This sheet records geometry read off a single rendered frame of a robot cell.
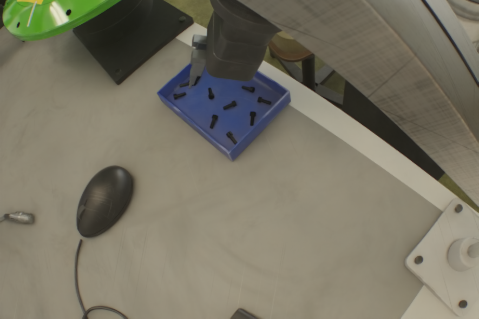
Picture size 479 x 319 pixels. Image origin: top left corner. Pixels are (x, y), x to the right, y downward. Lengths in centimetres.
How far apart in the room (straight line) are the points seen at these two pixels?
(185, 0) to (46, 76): 154
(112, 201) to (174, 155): 10
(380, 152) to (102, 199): 32
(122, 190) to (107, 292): 13
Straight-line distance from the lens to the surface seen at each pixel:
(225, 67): 32
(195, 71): 37
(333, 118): 42
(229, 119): 43
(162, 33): 54
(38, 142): 57
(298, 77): 147
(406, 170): 41
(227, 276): 38
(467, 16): 48
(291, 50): 93
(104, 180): 41
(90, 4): 43
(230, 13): 28
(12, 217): 53
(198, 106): 45
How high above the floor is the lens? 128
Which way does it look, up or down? 61 degrees down
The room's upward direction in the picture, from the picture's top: 19 degrees counter-clockwise
